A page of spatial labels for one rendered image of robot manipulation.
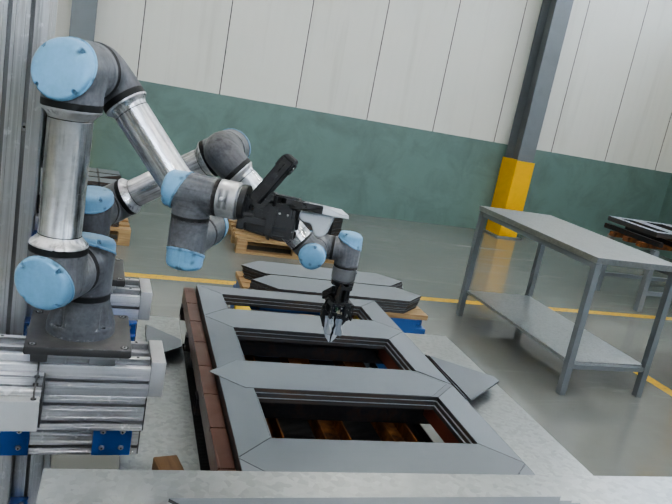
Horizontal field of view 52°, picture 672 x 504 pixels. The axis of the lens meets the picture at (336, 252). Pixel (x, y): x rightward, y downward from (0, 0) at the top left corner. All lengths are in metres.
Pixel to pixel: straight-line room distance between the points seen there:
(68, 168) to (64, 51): 0.22
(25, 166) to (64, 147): 0.32
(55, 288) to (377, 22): 8.32
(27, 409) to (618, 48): 10.58
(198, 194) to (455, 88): 8.79
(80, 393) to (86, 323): 0.17
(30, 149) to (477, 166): 8.99
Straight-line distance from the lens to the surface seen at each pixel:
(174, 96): 8.96
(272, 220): 1.33
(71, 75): 1.41
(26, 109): 1.76
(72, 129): 1.44
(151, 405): 2.18
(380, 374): 2.20
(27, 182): 1.76
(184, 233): 1.38
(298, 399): 1.99
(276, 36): 9.14
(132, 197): 2.20
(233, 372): 2.03
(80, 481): 1.16
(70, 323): 1.65
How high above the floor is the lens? 1.69
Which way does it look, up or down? 13 degrees down
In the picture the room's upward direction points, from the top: 11 degrees clockwise
